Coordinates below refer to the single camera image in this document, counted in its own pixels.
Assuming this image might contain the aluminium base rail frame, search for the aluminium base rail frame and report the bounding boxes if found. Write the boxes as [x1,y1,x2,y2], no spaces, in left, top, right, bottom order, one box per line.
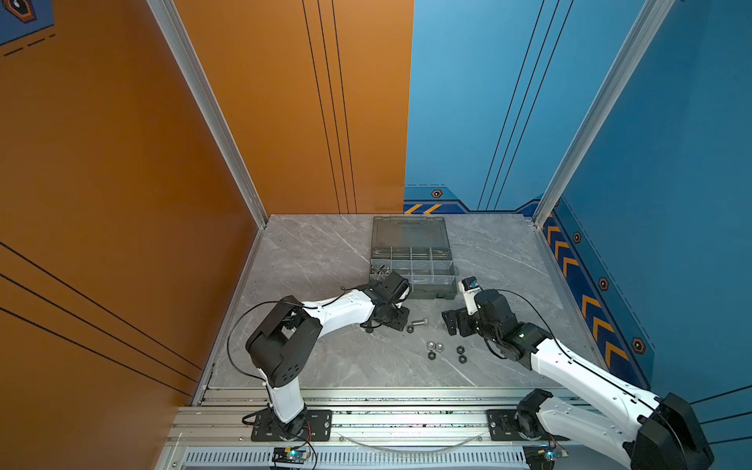
[155,387,617,469]

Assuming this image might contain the aluminium corner post right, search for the aluminium corner post right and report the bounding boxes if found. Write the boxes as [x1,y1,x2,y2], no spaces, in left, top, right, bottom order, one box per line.
[532,0,675,230]

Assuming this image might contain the green circuit board left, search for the green circuit board left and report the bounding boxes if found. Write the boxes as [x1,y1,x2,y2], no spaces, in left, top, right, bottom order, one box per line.
[270,446,313,469]

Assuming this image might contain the green circuit board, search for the green circuit board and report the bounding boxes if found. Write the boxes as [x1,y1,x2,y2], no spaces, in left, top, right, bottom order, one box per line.
[270,446,313,469]
[523,447,569,470]

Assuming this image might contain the grey plastic organizer box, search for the grey plastic organizer box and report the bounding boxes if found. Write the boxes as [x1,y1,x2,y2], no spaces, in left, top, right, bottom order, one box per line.
[369,215,457,300]

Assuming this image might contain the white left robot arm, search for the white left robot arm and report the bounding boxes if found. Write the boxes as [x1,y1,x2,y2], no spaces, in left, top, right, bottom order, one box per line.
[245,272,411,427]

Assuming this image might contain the aluminium corner post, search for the aluminium corner post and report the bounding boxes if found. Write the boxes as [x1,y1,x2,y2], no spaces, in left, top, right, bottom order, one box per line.
[532,0,675,230]
[147,0,268,229]

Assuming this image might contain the aluminium corner post left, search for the aluminium corner post left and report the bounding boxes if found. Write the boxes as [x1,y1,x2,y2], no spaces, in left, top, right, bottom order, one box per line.
[147,0,268,229]

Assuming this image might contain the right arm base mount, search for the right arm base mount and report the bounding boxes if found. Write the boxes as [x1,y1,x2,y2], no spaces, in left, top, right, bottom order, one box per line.
[486,389,553,442]

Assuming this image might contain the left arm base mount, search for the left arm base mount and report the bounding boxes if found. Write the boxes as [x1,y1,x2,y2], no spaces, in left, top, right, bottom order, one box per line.
[241,407,333,443]

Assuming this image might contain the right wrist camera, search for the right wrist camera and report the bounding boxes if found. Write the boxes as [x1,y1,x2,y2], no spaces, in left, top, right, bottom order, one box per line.
[457,276,482,315]

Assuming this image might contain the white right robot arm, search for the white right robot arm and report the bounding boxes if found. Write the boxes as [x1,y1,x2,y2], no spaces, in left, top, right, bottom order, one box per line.
[443,277,715,469]

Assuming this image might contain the green circuit board right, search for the green circuit board right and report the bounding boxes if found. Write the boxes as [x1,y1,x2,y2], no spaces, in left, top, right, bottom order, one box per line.
[523,447,569,470]

